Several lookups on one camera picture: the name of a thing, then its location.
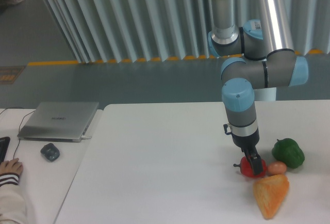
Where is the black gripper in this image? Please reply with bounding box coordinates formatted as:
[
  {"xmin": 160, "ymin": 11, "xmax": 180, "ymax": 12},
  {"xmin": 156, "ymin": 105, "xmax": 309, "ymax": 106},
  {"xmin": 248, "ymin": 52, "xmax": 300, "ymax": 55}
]
[{"xmin": 223, "ymin": 122, "xmax": 262, "ymax": 175}]

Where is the red toy bell pepper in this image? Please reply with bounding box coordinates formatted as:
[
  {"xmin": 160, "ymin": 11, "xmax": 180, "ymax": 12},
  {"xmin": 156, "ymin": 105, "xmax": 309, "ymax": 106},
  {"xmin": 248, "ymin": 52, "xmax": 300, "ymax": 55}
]
[{"xmin": 233, "ymin": 157, "xmax": 267, "ymax": 178}]

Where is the forearm in cream sleeve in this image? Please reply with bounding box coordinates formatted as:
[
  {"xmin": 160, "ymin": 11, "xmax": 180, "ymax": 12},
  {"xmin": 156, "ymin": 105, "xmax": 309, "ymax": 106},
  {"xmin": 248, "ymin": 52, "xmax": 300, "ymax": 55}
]
[{"xmin": 1, "ymin": 173, "xmax": 28, "ymax": 223}]

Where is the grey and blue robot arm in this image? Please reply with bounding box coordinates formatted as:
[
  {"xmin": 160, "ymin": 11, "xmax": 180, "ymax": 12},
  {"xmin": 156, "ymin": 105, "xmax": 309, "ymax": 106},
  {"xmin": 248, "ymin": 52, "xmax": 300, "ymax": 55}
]
[{"xmin": 208, "ymin": 0, "xmax": 308, "ymax": 175}]

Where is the person's hand on mouse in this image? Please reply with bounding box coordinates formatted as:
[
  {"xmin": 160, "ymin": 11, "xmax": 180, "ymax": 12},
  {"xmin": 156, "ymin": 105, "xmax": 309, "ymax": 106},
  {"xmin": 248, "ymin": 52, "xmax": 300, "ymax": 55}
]
[{"xmin": 0, "ymin": 158, "xmax": 23, "ymax": 176}]

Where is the brown toy egg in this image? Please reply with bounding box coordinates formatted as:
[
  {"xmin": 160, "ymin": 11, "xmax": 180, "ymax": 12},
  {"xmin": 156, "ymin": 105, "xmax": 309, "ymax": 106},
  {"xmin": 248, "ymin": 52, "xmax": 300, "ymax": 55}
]
[{"xmin": 267, "ymin": 161, "xmax": 287, "ymax": 175}]

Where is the green toy bell pepper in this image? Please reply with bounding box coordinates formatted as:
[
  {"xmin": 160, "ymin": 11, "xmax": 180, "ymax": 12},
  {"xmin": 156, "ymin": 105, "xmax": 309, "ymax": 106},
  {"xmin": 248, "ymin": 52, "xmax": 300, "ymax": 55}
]
[{"xmin": 272, "ymin": 138, "xmax": 305, "ymax": 169}]

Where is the orange toy toast slice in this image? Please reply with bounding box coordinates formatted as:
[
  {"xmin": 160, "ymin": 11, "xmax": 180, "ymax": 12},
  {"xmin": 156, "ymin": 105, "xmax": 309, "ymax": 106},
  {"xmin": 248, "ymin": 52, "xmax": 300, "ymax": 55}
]
[{"xmin": 253, "ymin": 174, "xmax": 289, "ymax": 219}]

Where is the white folding partition screen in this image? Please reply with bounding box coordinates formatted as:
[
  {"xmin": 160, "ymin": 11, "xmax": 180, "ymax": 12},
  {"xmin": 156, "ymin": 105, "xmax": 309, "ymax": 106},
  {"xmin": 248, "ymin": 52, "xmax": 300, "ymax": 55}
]
[{"xmin": 30, "ymin": 0, "xmax": 330, "ymax": 65}]

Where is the silver closed laptop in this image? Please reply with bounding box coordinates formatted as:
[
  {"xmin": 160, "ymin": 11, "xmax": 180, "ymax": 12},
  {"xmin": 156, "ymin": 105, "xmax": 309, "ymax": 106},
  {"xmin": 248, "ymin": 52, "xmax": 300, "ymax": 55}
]
[{"xmin": 18, "ymin": 102, "xmax": 99, "ymax": 142}]

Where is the black keyboard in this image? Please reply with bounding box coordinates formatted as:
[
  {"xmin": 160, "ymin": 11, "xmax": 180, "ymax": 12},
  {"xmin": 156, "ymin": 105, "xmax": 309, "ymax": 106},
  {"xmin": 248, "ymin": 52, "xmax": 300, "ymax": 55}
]
[{"xmin": 0, "ymin": 136, "xmax": 10, "ymax": 163}]

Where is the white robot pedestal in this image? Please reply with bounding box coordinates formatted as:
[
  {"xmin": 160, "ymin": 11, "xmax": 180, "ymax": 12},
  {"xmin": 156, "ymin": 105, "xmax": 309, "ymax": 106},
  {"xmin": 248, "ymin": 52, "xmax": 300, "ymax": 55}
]
[{"xmin": 254, "ymin": 88, "xmax": 277, "ymax": 102}]

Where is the black mouse cable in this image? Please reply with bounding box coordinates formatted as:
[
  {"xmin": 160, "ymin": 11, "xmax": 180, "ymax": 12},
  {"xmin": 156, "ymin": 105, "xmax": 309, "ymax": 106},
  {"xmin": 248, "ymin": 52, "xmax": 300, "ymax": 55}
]
[{"xmin": 0, "ymin": 106, "xmax": 36, "ymax": 161}]

